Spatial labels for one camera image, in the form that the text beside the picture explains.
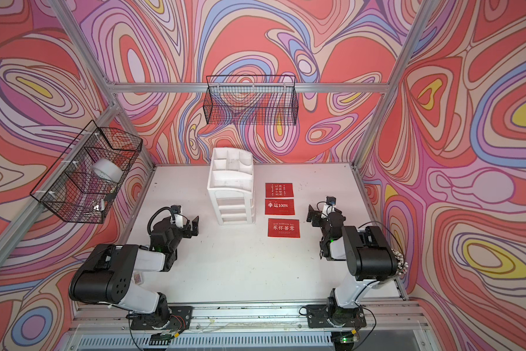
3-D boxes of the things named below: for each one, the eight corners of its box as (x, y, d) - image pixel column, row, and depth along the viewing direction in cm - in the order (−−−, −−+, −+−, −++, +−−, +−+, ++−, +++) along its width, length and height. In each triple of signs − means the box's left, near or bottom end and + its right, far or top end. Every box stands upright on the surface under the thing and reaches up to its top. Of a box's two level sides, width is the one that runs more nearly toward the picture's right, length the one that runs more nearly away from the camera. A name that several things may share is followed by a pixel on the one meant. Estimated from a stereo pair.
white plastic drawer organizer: (217, 225, 98) (204, 190, 78) (223, 185, 113) (214, 148, 94) (254, 225, 98) (252, 190, 78) (256, 185, 113) (254, 148, 94)
